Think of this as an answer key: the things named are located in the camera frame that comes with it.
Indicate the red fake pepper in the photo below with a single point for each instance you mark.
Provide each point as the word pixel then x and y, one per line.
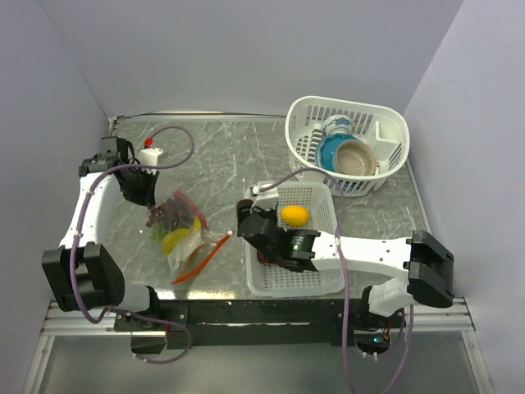
pixel 196 211

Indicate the green fake lettuce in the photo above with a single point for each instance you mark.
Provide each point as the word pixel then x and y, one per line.
pixel 158 232

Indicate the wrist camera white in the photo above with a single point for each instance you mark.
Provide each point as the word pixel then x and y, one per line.
pixel 150 156
pixel 264 200

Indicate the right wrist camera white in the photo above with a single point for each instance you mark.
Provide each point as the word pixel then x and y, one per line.
pixel 264 200

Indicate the blue white porcelain cup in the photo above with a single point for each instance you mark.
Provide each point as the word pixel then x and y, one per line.
pixel 337 124

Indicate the clear zip top bag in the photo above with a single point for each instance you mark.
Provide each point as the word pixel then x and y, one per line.
pixel 192 255

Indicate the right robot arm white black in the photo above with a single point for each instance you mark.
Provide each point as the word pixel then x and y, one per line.
pixel 418 268

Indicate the beige bowl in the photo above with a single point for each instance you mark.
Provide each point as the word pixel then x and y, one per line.
pixel 354 158

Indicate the dark red fake plum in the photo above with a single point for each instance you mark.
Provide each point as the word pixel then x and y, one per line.
pixel 261 258

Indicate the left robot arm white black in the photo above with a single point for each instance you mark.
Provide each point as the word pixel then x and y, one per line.
pixel 81 268

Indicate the aluminium frame rail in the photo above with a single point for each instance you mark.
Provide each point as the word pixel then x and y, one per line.
pixel 425 319

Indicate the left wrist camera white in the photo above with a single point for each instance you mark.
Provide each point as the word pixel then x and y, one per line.
pixel 150 156

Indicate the yellow fake banana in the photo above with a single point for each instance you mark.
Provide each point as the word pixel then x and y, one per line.
pixel 174 238

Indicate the purple fake grapes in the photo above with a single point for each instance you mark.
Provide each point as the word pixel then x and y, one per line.
pixel 171 214

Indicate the teal bowl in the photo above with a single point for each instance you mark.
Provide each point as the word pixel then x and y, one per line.
pixel 326 150

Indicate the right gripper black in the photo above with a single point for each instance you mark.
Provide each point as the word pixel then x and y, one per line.
pixel 271 213

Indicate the yellow fake lemon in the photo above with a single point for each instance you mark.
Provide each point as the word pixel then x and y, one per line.
pixel 295 215

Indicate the white oval dish rack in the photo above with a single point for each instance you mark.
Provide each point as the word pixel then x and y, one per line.
pixel 382 129

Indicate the white perforated rectangular basket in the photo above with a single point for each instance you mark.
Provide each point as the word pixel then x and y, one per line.
pixel 276 282

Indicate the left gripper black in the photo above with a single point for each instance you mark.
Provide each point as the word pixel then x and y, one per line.
pixel 148 197

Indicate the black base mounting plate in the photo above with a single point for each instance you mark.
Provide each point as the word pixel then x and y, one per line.
pixel 251 322

